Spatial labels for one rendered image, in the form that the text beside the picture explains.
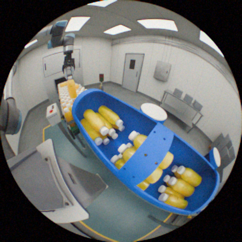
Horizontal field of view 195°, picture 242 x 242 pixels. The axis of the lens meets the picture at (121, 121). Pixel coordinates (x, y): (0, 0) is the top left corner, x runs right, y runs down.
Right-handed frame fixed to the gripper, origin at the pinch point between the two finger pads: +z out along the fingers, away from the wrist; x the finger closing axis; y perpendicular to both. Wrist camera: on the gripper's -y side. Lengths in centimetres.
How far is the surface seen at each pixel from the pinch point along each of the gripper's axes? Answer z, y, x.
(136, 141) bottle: 15, 60, 5
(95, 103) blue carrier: 18.5, 23.3, 9.8
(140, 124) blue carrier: 21, 55, 20
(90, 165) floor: 130, 18, -25
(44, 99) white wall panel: 110, -411, -121
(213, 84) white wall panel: -84, 200, 332
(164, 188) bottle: 28, 86, 2
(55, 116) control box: 23.5, 7.3, -20.5
